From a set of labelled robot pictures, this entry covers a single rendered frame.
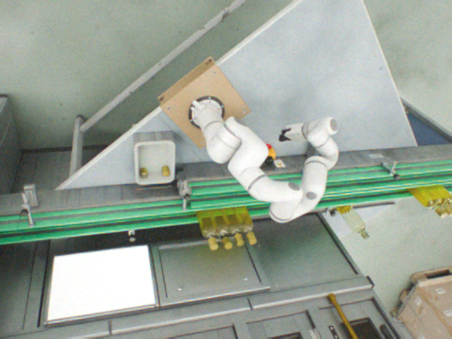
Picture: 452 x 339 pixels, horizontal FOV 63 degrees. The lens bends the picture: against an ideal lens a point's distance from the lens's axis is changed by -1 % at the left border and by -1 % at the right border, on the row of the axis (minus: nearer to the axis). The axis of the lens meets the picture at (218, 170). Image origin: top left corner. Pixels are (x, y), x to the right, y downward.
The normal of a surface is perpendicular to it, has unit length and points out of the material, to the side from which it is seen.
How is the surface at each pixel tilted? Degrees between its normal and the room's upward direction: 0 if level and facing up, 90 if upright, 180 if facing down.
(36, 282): 90
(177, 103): 0
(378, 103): 0
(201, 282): 90
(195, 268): 90
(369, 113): 0
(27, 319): 90
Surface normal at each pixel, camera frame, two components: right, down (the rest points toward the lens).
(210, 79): 0.25, 0.58
